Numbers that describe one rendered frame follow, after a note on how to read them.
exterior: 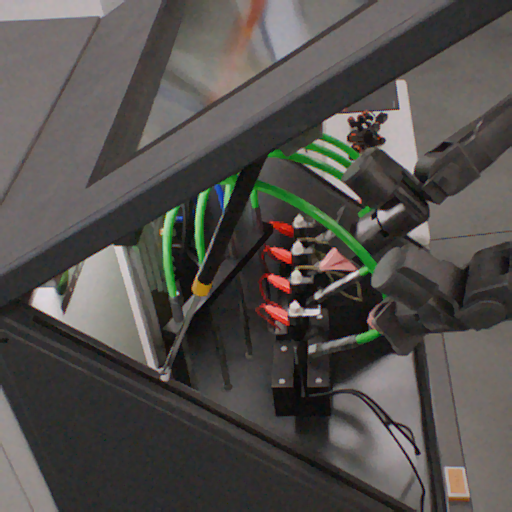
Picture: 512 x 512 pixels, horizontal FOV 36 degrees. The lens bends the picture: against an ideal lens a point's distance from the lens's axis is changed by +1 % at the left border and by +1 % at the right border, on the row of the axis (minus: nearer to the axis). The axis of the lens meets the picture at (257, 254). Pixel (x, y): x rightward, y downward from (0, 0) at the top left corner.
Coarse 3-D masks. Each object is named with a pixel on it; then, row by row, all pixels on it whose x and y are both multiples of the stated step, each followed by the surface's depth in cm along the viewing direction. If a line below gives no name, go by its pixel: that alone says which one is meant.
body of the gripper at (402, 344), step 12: (384, 312) 101; (396, 312) 101; (408, 312) 99; (372, 324) 102; (384, 324) 101; (396, 324) 102; (408, 324) 99; (420, 324) 97; (396, 336) 101; (408, 336) 102; (420, 336) 103; (396, 348) 101; (408, 348) 102
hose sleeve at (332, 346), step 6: (348, 336) 116; (354, 336) 115; (324, 342) 120; (330, 342) 118; (336, 342) 117; (342, 342) 116; (348, 342) 115; (354, 342) 115; (318, 348) 120; (324, 348) 119; (330, 348) 118; (336, 348) 117; (342, 348) 117
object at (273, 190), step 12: (228, 180) 106; (276, 192) 103; (288, 192) 103; (300, 204) 103; (168, 216) 116; (312, 216) 103; (324, 216) 103; (168, 228) 118; (336, 228) 103; (168, 240) 120; (348, 240) 103; (168, 252) 122; (360, 252) 103; (168, 264) 124; (372, 264) 104; (168, 276) 125; (168, 288) 128; (360, 336) 114; (372, 336) 112
